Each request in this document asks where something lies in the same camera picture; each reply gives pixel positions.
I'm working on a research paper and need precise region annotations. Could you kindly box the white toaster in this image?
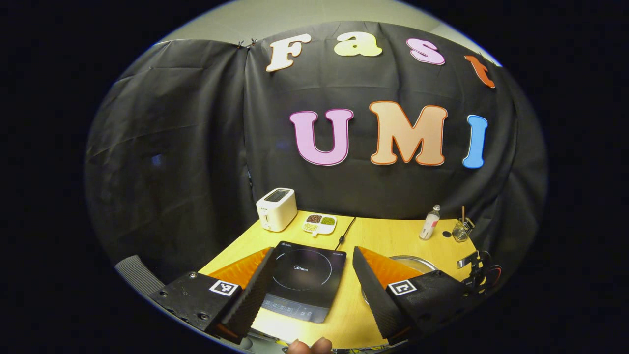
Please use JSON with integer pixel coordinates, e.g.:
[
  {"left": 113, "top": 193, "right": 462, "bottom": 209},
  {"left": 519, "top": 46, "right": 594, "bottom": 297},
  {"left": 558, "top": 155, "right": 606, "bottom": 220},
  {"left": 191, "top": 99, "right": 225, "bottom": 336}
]
[{"left": 256, "top": 188, "right": 298, "bottom": 233}]

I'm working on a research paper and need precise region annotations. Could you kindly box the stainless steel pot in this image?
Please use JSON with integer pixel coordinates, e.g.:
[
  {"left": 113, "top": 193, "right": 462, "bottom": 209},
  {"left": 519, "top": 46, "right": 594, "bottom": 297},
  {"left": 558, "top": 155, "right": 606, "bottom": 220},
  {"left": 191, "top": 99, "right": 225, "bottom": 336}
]
[{"left": 361, "top": 255, "right": 438, "bottom": 305}]

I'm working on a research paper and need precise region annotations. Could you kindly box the white divided bean dish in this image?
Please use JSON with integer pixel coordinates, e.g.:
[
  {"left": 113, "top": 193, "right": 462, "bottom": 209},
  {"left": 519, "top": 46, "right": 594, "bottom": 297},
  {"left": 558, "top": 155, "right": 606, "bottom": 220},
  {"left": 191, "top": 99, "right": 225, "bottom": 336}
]
[{"left": 301, "top": 213, "right": 338, "bottom": 236}]

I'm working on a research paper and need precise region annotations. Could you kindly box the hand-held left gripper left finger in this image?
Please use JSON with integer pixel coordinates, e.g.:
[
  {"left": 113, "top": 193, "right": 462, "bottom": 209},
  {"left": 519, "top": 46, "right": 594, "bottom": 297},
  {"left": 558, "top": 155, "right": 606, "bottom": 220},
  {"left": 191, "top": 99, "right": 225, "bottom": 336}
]
[{"left": 147, "top": 247, "right": 276, "bottom": 345}]

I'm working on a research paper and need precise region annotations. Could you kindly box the black power cable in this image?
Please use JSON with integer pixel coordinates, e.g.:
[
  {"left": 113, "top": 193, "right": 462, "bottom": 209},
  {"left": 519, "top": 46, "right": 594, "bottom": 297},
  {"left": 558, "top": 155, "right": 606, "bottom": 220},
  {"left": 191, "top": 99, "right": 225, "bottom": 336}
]
[{"left": 335, "top": 216, "right": 356, "bottom": 250}]

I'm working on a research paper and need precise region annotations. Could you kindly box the black backdrop cloth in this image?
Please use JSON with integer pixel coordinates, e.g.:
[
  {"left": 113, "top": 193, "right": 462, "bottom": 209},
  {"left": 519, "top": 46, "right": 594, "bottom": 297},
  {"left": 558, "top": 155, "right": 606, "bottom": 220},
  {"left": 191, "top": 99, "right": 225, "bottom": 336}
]
[{"left": 84, "top": 21, "right": 548, "bottom": 286}]

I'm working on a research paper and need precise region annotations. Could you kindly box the small white bottle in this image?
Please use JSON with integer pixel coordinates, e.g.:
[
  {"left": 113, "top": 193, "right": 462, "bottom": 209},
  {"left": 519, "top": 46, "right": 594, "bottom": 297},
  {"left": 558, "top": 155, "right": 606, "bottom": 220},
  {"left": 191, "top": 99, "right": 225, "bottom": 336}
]
[{"left": 419, "top": 204, "right": 441, "bottom": 241}]

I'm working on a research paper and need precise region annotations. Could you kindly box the black induction cooktop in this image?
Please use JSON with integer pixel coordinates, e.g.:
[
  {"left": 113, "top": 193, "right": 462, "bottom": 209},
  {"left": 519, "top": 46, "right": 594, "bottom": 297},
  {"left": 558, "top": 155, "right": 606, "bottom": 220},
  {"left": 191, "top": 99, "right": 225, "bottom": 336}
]
[{"left": 260, "top": 240, "right": 347, "bottom": 324}]

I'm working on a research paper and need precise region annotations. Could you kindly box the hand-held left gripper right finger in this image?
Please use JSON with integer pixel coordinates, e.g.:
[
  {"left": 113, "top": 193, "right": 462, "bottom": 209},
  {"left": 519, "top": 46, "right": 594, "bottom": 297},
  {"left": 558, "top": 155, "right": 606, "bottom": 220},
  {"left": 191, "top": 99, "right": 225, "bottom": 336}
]
[{"left": 352, "top": 246, "right": 473, "bottom": 346}]

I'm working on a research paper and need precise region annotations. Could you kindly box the wire mesh holder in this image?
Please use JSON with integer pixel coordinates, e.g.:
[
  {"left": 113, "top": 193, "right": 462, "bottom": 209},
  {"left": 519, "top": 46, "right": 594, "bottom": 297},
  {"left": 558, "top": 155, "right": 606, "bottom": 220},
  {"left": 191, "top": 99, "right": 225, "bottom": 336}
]
[{"left": 452, "top": 218, "right": 476, "bottom": 243}]

